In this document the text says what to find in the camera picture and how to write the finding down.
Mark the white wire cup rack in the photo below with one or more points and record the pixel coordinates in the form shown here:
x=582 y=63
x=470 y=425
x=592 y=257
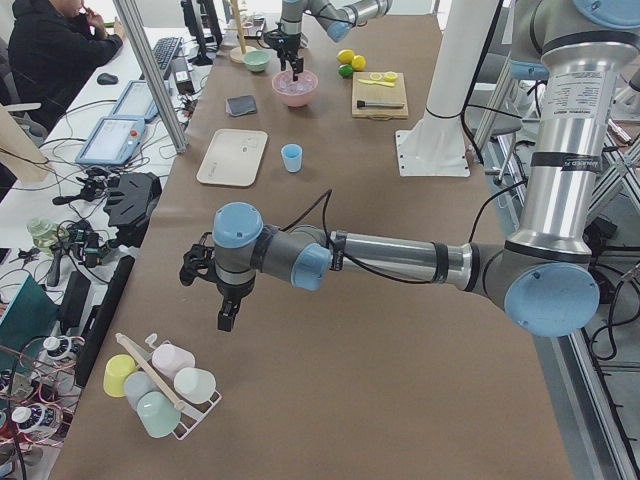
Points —
x=191 y=414

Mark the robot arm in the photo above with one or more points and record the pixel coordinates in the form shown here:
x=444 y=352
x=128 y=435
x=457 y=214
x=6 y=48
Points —
x=539 y=276
x=336 y=21

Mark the light blue plastic cup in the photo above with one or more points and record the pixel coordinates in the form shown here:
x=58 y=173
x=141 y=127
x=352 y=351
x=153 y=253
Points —
x=292 y=156

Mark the white plastic cup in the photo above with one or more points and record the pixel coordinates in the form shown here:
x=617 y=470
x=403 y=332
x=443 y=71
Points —
x=195 y=385

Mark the blue teach pendant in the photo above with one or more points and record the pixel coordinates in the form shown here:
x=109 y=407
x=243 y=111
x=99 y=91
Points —
x=136 y=100
x=112 y=141

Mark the black keyboard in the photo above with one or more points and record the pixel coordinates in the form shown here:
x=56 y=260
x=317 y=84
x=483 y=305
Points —
x=164 y=51

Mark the yellow lemon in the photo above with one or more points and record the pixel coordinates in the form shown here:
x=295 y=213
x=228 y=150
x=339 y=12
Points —
x=358 y=63
x=345 y=56

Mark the mint green bowl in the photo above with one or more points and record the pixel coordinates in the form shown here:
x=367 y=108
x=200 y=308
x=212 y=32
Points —
x=257 y=61

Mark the mint green plastic cup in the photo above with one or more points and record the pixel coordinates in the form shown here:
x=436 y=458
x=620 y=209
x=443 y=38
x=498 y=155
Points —
x=157 y=414

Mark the person in black hoodie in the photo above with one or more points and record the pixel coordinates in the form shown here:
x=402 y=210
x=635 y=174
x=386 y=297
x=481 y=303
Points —
x=53 y=50

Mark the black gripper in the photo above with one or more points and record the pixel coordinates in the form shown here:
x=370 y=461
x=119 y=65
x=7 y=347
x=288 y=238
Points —
x=289 y=43
x=232 y=292

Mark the cream plastic tray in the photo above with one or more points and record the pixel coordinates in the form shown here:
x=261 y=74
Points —
x=232 y=158

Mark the aluminium frame post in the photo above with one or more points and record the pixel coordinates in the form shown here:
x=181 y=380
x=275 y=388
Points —
x=131 y=19

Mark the wooden cutting board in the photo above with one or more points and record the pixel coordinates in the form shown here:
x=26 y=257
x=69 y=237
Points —
x=378 y=93

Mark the pink plastic cup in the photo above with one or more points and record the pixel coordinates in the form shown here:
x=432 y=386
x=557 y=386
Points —
x=169 y=359

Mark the grey plastic cup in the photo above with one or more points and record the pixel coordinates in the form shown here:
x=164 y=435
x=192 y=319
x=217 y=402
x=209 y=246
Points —
x=136 y=386

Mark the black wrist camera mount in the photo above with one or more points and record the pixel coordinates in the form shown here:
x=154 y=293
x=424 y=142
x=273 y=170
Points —
x=199 y=263

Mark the black computer mouse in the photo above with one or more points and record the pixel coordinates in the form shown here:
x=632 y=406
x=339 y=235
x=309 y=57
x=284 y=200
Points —
x=107 y=79

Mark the grey folded cloth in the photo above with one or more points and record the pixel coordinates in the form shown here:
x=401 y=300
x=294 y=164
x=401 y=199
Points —
x=241 y=106

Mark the green lime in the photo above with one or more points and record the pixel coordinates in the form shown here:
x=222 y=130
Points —
x=345 y=71

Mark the lemon half slice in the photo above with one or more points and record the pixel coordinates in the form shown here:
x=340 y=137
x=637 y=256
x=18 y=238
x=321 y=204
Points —
x=390 y=76

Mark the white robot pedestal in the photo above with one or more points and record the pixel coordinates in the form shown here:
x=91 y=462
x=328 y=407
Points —
x=435 y=147

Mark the yellow plastic cup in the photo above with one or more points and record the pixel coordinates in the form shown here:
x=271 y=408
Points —
x=118 y=368

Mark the clear ice cubes pile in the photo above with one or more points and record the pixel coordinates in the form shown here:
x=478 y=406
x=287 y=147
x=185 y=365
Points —
x=286 y=83

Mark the pink bowl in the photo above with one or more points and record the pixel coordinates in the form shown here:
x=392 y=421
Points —
x=296 y=100

